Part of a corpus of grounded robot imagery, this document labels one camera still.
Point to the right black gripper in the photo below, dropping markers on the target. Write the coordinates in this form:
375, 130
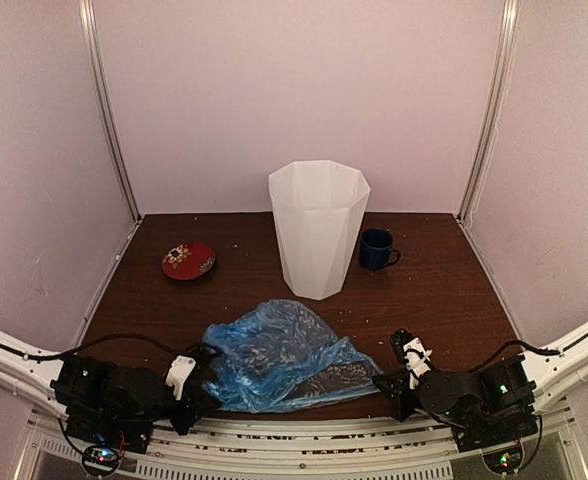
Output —
398, 392

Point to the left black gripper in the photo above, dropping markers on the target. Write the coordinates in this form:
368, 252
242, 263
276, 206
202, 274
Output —
191, 408

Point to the blue plastic trash bag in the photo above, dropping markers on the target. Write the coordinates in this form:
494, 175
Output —
282, 357

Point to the white faceted trash bin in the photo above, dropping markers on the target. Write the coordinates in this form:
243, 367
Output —
318, 208

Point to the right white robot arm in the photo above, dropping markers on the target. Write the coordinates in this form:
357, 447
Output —
498, 401

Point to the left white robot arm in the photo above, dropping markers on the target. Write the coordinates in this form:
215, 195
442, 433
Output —
100, 395

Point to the dark blue enamel mug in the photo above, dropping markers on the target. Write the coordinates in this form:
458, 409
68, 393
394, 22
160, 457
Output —
377, 251

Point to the red patterned plate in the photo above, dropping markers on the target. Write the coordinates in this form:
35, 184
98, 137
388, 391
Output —
188, 261

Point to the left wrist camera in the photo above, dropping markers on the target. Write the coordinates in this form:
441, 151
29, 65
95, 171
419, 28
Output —
188, 364

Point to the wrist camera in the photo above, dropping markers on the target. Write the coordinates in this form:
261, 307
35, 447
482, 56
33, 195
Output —
188, 364
410, 352

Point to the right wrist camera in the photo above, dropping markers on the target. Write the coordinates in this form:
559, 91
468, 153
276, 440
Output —
410, 352

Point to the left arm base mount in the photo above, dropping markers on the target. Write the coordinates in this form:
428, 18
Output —
102, 451

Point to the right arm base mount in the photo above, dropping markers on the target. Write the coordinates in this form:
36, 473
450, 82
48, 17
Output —
503, 452

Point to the aluminium front rail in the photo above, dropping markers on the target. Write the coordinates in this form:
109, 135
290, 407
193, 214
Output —
375, 448

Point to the right aluminium corner post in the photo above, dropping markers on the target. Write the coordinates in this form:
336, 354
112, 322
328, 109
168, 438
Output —
496, 97

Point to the aluminium corner post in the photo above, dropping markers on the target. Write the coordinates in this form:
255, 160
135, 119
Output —
496, 97
90, 32

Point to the left aluminium corner post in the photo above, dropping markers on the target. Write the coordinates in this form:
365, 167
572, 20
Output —
90, 32

